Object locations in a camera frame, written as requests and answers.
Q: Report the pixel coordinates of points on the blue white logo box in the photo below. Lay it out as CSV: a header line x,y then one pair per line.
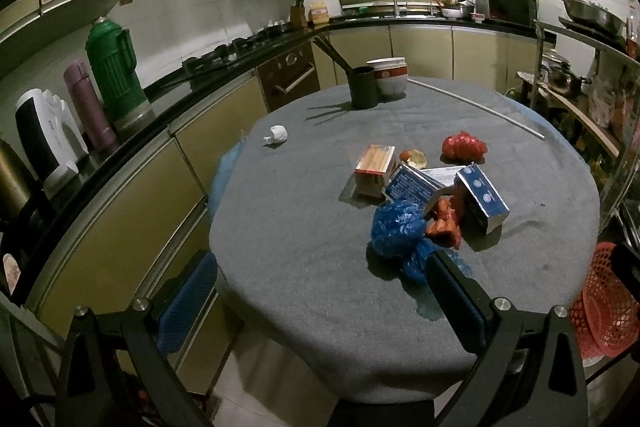
x,y
480,197

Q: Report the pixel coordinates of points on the blue printed box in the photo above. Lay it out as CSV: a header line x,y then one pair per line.
x,y
410,184

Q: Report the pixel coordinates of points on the beige kitchen base cabinets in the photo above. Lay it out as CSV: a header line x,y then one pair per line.
x,y
125,217

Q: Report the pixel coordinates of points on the plastic bag of goods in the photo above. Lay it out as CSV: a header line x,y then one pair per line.
x,y
607,102

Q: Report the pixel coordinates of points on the built-in dark oven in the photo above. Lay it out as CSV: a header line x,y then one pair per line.
x,y
290,77

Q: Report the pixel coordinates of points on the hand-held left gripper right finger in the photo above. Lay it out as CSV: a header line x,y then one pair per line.
x,y
457,302

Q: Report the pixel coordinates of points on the white tissue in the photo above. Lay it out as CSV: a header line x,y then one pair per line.
x,y
277,134

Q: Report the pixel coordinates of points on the red cap bottle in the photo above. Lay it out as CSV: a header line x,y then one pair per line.
x,y
632,29

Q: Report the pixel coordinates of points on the orange seasoning bag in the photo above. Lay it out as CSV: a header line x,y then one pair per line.
x,y
318,12

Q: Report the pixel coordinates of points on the white bowl red band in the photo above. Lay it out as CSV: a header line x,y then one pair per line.
x,y
386,63
391,87

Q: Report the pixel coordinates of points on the orange peel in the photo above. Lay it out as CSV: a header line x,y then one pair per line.
x,y
412,157

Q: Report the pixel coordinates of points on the black gas stove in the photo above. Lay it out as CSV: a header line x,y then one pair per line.
x,y
225,54

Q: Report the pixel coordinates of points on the blue table cover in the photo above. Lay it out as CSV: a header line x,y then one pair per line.
x,y
227,167

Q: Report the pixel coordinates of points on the metal bowl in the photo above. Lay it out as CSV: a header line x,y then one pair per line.
x,y
456,12

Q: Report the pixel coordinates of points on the wooden knife block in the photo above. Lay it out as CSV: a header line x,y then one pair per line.
x,y
298,14

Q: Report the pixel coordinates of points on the purple thermos bottle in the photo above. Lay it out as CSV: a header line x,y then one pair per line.
x,y
87,107

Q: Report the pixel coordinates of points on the large metal basin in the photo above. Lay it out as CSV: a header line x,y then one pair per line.
x,y
590,17

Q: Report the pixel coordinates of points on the red plastic basket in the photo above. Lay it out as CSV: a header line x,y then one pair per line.
x,y
600,307

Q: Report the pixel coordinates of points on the dark gold thermos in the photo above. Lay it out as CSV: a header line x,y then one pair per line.
x,y
15,187

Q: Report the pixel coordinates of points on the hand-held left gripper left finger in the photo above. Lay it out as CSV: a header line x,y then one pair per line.
x,y
187,297

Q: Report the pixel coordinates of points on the black chopstick cup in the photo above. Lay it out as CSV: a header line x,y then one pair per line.
x,y
364,89

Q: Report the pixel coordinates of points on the red plastic bag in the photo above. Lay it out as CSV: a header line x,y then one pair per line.
x,y
462,147

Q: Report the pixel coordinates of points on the steel pot with lid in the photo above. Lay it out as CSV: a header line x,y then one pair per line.
x,y
562,74

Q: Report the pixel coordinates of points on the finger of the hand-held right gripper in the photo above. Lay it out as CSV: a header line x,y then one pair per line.
x,y
630,262

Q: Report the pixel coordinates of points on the microwave oven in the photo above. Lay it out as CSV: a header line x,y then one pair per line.
x,y
505,7

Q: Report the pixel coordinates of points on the long white tube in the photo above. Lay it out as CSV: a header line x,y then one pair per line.
x,y
475,104

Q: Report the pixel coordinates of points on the orange medicine box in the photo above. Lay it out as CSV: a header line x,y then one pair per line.
x,y
374,164

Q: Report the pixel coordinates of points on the orange snack packet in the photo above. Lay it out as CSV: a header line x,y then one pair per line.
x,y
445,227

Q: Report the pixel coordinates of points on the white electric heater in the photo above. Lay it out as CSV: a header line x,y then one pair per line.
x,y
55,132

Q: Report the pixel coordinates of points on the green thermos jug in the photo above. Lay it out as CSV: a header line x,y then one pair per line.
x,y
117,77

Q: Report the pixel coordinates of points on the blue plastic bag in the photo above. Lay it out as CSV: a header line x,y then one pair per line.
x,y
395,227

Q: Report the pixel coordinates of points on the metal glass shelf rack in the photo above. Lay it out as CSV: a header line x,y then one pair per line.
x,y
615,147

